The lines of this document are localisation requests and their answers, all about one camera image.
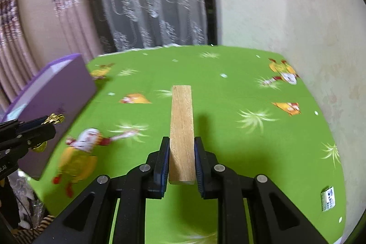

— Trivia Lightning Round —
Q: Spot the pink curtain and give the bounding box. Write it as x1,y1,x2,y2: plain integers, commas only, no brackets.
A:
0,0,115,116

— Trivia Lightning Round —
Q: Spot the desktop with green printed cloth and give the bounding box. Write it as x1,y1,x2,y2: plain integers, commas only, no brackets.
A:
37,45,348,244

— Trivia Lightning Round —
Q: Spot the small white green packet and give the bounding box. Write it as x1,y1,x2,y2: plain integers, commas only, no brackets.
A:
320,186,336,212

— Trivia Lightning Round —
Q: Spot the purple box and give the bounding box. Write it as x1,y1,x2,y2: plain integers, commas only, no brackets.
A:
0,53,97,179

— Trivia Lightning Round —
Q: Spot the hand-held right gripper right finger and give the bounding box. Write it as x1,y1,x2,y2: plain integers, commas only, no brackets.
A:
194,136,328,244

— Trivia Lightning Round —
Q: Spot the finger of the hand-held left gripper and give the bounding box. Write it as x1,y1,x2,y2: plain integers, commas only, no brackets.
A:
0,124,57,153
0,117,50,134

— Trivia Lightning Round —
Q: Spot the striped cloth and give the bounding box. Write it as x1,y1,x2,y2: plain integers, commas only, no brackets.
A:
13,215,55,237

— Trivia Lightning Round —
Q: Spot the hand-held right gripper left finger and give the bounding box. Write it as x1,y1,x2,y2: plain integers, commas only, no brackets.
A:
36,136,171,244

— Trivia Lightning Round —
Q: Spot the gold ornament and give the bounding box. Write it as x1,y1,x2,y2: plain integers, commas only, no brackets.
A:
31,113,65,152

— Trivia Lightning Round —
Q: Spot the wooden block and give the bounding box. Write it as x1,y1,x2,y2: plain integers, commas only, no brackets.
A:
168,85,196,185

